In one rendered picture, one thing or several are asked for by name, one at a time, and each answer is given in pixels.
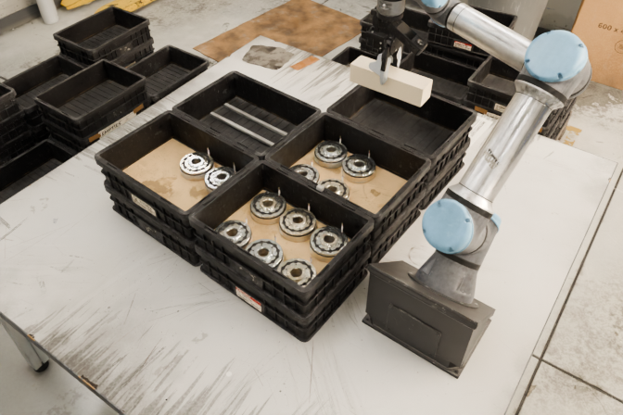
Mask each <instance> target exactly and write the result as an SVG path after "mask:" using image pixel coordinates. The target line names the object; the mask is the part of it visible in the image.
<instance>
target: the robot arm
mask: <svg viewBox="0 0 623 415"><path fill-rule="evenodd" d="M414 1H416V2H417V3H418V4H419V6H420V7H421V8H422V9H423V10H424V11H425V12H426V13H427V15H428V16H429V17H430V18H431V19H432V20H433V22H435V23H436V24H437V25H439V26H440V27H444V28H445V27H446V28H447V29H449V30H451V31H453V32H455V33H456V34H458V35H460V36H461V37H463V38H465V40H467V41H469V42H470V43H472V44H474V45H476V46H478V47H479V48H481V49H483V50H484V51H486V52H487V53H489V54H491V55H492V56H494V57H496V58H498V59H499V60H500V61H502V62H504V63H505V64H507V65H509V66H510V67H512V68H514V69H516V70H518V71H519V72H520V73H519V74H518V76H517V78H516V79H515V88H516V93H515V95H514V96H513V98H512V100H511V101H510V103H509V104H508V106H507V107H506V109H505V110H504V112H503V113H502V115H501V117H500V118H499V120H498V121H497V123H496V125H495V126H494V128H493V129H492V131H491V133H490V134H489V136H488V138H487V139H486V141H485V143H484V144H483V145H482V146H481V148H480V150H479V151H478V153H477V155H476V157H475V158H474V160H473V161H472V163H471V165H470V166H469V168H468V169H467V171H466V172H465V174H464V176H463V178H462V179H461V180H460V182H459V183H457V184H455V185H451V186H449V187H448V189H447V190H446V192H445V193H444V195H443V196H442V198H441V199H440V200H438V201H436V202H435V203H433V204H432V205H430V206H429V207H428V208H427V210H426V212H425V214H424V216H423V219H422V230H423V234H424V237H425V239H426V240H427V241H428V243H429V244H430V245H431V246H433V247H434V248H436V250H435V252H434V253H433V254H432V255H431V257H430V258H429V259H428V260H427V261H426V262H425V263H424V264H423V265H422V266H421V267H420V268H419V269H418V271H417V273H416V274H415V277H416V278H417V279H418V280H419V281H421V282H422V283H424V284H425V285H427V286H428V287H430V288H432V289H434V290H436V291H437V292H439V293H441V294H443V295H445V296H448V297H450V298H452V299H455V300H457V301H460V302H463V303H466V304H471V303H472V301H473V299H474V297H475V291H476V283H477V273H478V271H479V269H480V267H481V265H482V263H483V260H484V258H485V256H486V255H487V253H488V251H489V249H490V246H491V244H492V242H493V240H494V237H495V235H496V233H497V232H498V231H499V230H500V225H501V223H502V220H501V218H500V216H499V215H497V214H496V213H494V211H493V207H492V203H493V201H494V199H495V198H496V196H497V195H498V193H499V192H500V191H501V189H502V187H503V186H504V184H505V183H506V181H507V180H508V178H509V177H510V175H511V173H512V172H513V170H514V169H515V167H516V165H517V164H518V162H519V160H520V159H521V157H522V156H523V155H524V154H525V152H526V151H527V149H528V147H529V145H530V144H531V142H532V141H533V139H534V138H535V136H536V134H537V133H538V131H539V130H540V128H541V126H542V125H543V123H544V122H545V120H546V119H547V118H548V116H549V115H550V113H551V112H552V110H554V109H557V108H560V107H563V106H564V104H565V103H566V101H567V100H568V99H572V98H574V97H577V96H578V95H580V94H582V93H583V92H584V91H585V90H586V88H587V87H588V86H589V84H590V82H591V75H592V68H591V63H590V61H589V58H588V51H587V48H586V46H585V44H584V43H583V42H582V41H581V40H580V39H579V38H578V36H577V35H575V34H574V33H572V32H569V31H559V30H558V31H548V32H545V33H543V34H541V35H539V36H538V37H537V38H535V39H534V40H533V41H530V40H529V39H527V38H526V37H524V36H522V35H520V34H519V33H517V32H515V31H512V30H511V29H509V28H507V27H505V26H504V25H502V24H501V23H499V22H497V21H496V20H494V19H491V18H489V17H488V16H486V15H484V14H482V13H481V12H479V11H477V10H475V9H473V8H472V7H470V6H468V5H466V4H465V3H463V2H461V1H459V0H414ZM404 8H405V0H377V6H375V8H372V9H371V15H374V16H373V26H372V27H371V28H370V29H369V31H367V32H366V40H365V48H366V49H369V50H371V51H372V52H375V53H378V52H380V53H382V54H379V55H378V57H377V60H376V61H374V62H370V63H369V69H370V70H371V71H373V72H374V73H376V74H377V75H379V77H380V84H381V85H383V84H384V83H385V82H386V81H387V79H388V69H389V65H390V63H393V67H396V68H398V67H399V65H400V62H401V56H402V50H403V45H405V46H406V47H407V48H409V49H410V50H411V51H412V52H413V53H414V54H415V55H416V56H418V55H420V54H421V53H422V52H423V51H424V49H425V48H426V47H427V42H426V41H425V40H424V39H423V38H421V37H420V36H419V35H418V34H417V33H416V32H415V31H414V30H412V29H411V28H410V27H409V26H408V25H407V24H406V23H405V22H404V21H402V20H401V19H402V17H403V11H404ZM372 30H373V31H372ZM367 37H368V45H367Z"/></svg>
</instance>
